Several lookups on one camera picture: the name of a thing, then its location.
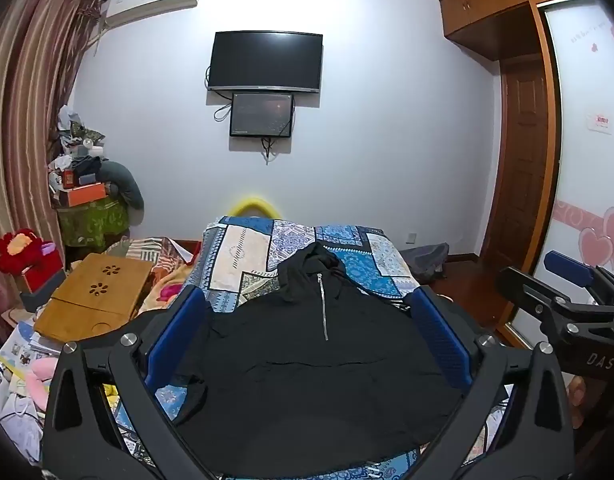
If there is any white heart-print sliding door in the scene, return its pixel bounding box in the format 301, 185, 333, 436
504, 0, 614, 352

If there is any floral blanket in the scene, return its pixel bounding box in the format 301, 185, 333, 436
106, 236, 204, 317

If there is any green patterned cloth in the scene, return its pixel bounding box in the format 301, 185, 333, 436
57, 197, 131, 249

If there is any person's right hand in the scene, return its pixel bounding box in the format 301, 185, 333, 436
566, 375, 588, 429

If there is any red box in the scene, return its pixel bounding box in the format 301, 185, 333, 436
20, 254, 66, 295

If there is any orange box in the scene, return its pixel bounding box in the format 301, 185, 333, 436
61, 183, 108, 207

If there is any small black wall monitor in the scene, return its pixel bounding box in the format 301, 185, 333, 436
229, 91, 294, 138

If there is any bamboo lap table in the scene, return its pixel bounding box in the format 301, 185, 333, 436
33, 252, 155, 337

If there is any yellow hoop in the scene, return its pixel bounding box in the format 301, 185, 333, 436
226, 193, 284, 221

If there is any pile of household clutter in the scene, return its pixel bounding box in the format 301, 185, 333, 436
47, 104, 111, 196

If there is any dark grey bag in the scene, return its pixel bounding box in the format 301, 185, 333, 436
399, 242, 451, 281

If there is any brown wooden door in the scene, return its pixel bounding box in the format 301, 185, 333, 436
479, 55, 550, 262

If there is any striped brown curtain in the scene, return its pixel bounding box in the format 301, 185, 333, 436
0, 0, 109, 311

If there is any black zip hoodie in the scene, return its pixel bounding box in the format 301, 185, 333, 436
172, 241, 466, 476

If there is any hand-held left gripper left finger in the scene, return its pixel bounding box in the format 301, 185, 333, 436
41, 285, 223, 480

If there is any pile of papers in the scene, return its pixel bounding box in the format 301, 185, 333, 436
0, 319, 64, 463

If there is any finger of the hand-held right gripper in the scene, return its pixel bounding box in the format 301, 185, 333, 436
496, 265, 588, 342
544, 250, 614, 312

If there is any black wall television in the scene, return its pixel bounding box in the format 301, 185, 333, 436
207, 31, 324, 95

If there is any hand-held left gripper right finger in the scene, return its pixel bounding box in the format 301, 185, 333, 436
387, 285, 576, 480

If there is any blue patchwork bed cover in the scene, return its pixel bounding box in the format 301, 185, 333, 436
112, 215, 512, 480

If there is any red plush flower toy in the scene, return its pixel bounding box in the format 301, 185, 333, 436
0, 228, 56, 274

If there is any red and white door sticker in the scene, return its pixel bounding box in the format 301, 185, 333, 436
586, 113, 614, 135

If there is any pink plush toy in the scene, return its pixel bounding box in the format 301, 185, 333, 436
24, 356, 56, 402

